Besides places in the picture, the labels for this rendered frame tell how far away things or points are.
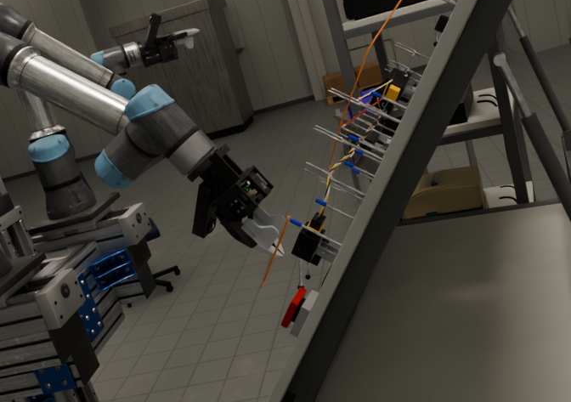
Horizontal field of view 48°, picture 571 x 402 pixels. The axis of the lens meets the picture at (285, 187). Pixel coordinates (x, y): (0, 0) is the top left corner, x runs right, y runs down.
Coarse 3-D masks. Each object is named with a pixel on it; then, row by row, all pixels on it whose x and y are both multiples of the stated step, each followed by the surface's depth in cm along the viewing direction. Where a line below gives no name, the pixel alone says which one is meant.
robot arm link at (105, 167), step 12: (120, 144) 107; (132, 144) 106; (108, 156) 108; (120, 156) 107; (132, 156) 107; (144, 156) 107; (156, 156) 109; (96, 168) 110; (108, 168) 109; (120, 168) 108; (132, 168) 108; (144, 168) 110; (108, 180) 110; (120, 180) 110; (132, 180) 111
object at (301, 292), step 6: (300, 288) 102; (300, 294) 100; (294, 300) 98; (300, 300) 99; (294, 306) 98; (300, 306) 99; (288, 312) 99; (294, 312) 98; (288, 318) 99; (294, 318) 100; (282, 324) 100; (288, 324) 99
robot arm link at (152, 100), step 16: (144, 96) 103; (160, 96) 104; (128, 112) 104; (144, 112) 103; (160, 112) 103; (176, 112) 104; (128, 128) 106; (144, 128) 104; (160, 128) 103; (176, 128) 104; (192, 128) 105; (144, 144) 105; (160, 144) 105; (176, 144) 104
